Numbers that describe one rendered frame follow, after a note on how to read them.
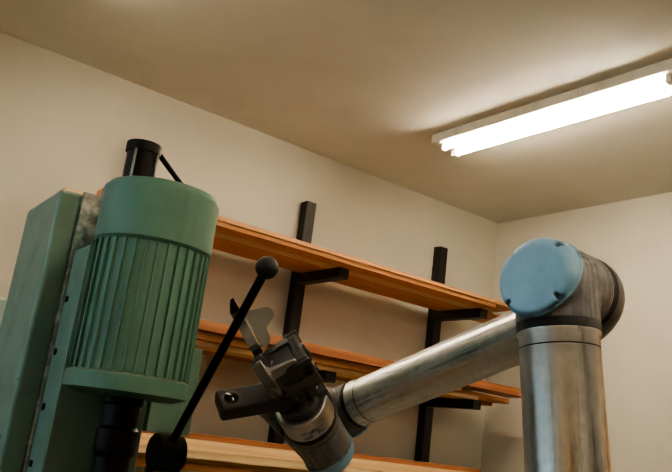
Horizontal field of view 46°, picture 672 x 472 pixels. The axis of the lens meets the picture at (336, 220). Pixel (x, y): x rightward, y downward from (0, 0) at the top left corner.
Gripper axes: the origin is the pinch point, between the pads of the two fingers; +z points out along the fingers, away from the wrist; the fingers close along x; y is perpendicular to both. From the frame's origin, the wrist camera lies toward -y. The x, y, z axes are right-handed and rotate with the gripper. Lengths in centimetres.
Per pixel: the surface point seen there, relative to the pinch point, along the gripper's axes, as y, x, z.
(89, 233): -15.6, -28.1, 9.7
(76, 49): -25, -268, -44
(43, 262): -23.9, -25.7, 10.2
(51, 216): -20.0, -32.1, 13.6
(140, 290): -8.9, -2.4, 12.9
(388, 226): 76, -267, -218
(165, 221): -1.7, -8.4, 17.2
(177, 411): -17.4, -11.2, -19.6
